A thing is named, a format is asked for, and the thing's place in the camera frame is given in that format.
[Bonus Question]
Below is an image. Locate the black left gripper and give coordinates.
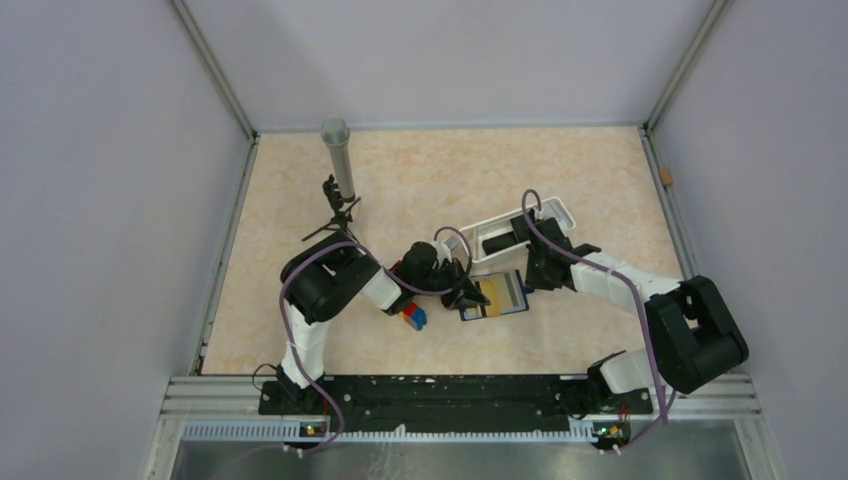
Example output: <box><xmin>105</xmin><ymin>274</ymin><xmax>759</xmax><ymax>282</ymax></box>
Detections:
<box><xmin>412</xmin><ymin>256</ymin><xmax>490</xmax><ymax>309</ymax></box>

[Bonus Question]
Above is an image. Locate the gold credit card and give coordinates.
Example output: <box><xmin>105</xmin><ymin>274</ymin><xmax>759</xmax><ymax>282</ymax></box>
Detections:
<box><xmin>475</xmin><ymin>276</ymin><xmax>503</xmax><ymax>318</ymax></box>
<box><xmin>499</xmin><ymin>270</ymin><xmax>528</xmax><ymax>315</ymax></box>

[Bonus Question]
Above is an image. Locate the dark blue card holder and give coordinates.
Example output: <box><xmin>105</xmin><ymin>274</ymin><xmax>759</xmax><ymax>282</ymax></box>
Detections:
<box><xmin>459</xmin><ymin>269</ymin><xmax>533</xmax><ymax>322</ymax></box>

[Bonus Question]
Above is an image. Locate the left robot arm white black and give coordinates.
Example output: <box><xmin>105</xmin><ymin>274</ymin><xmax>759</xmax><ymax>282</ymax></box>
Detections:
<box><xmin>276</xmin><ymin>232</ymin><xmax>491</xmax><ymax>414</ymax></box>

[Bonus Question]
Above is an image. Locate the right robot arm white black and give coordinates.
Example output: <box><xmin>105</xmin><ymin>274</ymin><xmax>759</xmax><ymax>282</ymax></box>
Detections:
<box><xmin>514</xmin><ymin>209</ymin><xmax>750</xmax><ymax>412</ymax></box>

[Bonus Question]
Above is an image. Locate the black card in tray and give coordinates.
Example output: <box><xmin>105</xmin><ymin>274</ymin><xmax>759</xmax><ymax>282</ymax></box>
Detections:
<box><xmin>478</xmin><ymin>212</ymin><xmax>530</xmax><ymax>256</ymax></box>

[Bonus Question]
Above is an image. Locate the white card tray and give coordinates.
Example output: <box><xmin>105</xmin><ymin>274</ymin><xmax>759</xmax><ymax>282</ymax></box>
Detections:
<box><xmin>460</xmin><ymin>197</ymin><xmax>576</xmax><ymax>268</ymax></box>

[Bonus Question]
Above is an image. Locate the red blue toy brick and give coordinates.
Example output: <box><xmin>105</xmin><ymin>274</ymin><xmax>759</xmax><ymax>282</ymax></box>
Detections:
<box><xmin>400</xmin><ymin>302</ymin><xmax>427</xmax><ymax>331</ymax></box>

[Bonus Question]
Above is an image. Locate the black mini tripod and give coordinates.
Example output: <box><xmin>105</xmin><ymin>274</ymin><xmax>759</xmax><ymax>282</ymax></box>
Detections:
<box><xmin>301</xmin><ymin>175</ymin><xmax>361</xmax><ymax>242</ymax></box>

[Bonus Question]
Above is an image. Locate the small brown cork piece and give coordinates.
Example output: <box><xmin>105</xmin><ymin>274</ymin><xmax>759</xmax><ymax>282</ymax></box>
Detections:
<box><xmin>658</xmin><ymin>168</ymin><xmax>674</xmax><ymax>188</ymax></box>

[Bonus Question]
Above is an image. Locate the grey microphone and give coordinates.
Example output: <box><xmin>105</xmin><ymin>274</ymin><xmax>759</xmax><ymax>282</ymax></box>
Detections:
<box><xmin>321</xmin><ymin>116</ymin><xmax>356</xmax><ymax>202</ymax></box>

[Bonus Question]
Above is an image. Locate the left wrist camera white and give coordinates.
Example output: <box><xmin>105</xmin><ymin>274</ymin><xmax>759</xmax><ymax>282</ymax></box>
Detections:
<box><xmin>441</xmin><ymin>236</ymin><xmax>465</xmax><ymax>256</ymax></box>

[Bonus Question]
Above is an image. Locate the aluminium frame rail right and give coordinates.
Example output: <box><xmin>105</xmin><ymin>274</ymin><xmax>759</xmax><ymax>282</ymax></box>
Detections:
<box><xmin>638</xmin><ymin>1</ymin><xmax>734</xmax><ymax>278</ymax></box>

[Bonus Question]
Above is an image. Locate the aluminium frame rail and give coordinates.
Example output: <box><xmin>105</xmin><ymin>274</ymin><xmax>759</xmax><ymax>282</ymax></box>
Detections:
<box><xmin>168</xmin><ymin>0</ymin><xmax>260</xmax><ymax>376</ymax></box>
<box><xmin>638</xmin><ymin>1</ymin><xmax>734</xmax><ymax>278</ymax></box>

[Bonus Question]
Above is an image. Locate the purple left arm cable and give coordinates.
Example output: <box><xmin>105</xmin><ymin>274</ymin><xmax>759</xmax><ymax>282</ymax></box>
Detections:
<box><xmin>278</xmin><ymin>226</ymin><xmax>473</xmax><ymax>455</ymax></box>

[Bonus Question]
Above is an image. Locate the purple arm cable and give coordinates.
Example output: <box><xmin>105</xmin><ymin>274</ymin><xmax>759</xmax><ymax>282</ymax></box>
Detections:
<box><xmin>521</xmin><ymin>189</ymin><xmax>677</xmax><ymax>452</ymax></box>
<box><xmin>278</xmin><ymin>226</ymin><xmax>473</xmax><ymax>455</ymax></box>

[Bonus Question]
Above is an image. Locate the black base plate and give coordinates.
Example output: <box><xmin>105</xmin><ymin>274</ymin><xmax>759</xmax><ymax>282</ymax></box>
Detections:
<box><xmin>258</xmin><ymin>374</ymin><xmax>653</xmax><ymax>433</ymax></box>

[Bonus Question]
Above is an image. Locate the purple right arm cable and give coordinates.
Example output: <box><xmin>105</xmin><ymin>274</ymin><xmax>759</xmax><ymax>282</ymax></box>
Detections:
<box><xmin>521</xmin><ymin>189</ymin><xmax>677</xmax><ymax>452</ymax></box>

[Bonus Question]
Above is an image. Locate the aluminium frame rail left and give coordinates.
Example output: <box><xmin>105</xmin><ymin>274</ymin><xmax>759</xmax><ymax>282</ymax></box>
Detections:
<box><xmin>168</xmin><ymin>0</ymin><xmax>260</xmax><ymax>376</ymax></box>

